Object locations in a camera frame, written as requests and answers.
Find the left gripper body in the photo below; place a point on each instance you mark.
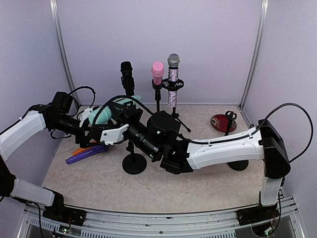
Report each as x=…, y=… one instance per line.
x=79, y=138

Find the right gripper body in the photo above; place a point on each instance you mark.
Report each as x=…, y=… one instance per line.
x=134, y=114

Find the orange toy microphone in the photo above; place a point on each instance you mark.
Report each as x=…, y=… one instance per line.
x=78, y=151

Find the purple toy microphone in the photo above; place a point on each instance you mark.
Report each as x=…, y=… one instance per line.
x=91, y=151

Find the mint green toy microphone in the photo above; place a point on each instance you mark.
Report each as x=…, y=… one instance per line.
x=106, y=113

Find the short black microphone stand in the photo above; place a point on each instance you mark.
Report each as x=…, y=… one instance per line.
x=230, y=116

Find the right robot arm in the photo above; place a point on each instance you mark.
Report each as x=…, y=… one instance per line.
x=160, y=140

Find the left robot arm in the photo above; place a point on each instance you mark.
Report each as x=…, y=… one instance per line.
x=52, y=116

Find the black stand under pink microphone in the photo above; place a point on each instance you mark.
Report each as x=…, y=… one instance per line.
x=157, y=88

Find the black tripod microphone stand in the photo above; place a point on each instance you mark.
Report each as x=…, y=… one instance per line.
x=172, y=87

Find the pink toy microphone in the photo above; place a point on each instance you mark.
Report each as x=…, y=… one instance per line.
x=157, y=71

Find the silver glitter microphone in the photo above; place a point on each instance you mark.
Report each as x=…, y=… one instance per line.
x=173, y=61

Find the red patterned plate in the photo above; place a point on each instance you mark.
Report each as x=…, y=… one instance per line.
x=220, y=122

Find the black wireless microphone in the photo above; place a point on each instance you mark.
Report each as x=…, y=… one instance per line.
x=127, y=79

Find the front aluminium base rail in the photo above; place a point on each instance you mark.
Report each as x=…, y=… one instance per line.
x=229, y=223

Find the left aluminium frame post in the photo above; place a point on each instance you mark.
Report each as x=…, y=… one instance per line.
x=60, y=42

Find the aluminium frame post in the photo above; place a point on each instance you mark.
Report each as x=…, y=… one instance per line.
x=255, y=54
x=60, y=42

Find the right aluminium frame post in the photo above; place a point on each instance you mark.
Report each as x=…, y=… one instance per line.
x=255, y=54

